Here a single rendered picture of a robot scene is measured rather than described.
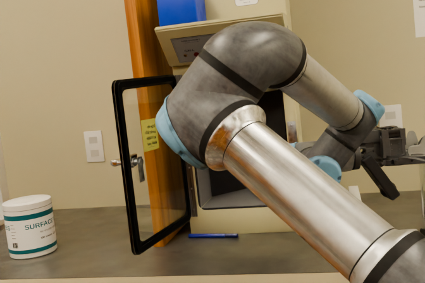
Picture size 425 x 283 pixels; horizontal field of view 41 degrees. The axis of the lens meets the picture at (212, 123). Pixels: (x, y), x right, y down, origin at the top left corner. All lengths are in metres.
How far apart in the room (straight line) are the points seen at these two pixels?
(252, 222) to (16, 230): 0.63
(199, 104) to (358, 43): 1.16
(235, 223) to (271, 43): 0.82
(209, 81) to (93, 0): 1.33
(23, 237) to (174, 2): 0.74
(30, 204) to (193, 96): 0.87
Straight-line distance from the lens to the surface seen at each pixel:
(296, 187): 0.73
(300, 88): 0.94
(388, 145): 1.29
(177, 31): 1.43
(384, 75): 1.91
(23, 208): 1.61
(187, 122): 0.82
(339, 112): 1.06
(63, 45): 2.15
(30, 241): 1.63
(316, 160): 1.14
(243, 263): 1.35
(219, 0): 1.52
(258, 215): 1.55
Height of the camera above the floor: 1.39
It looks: 5 degrees down
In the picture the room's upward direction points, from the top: 6 degrees counter-clockwise
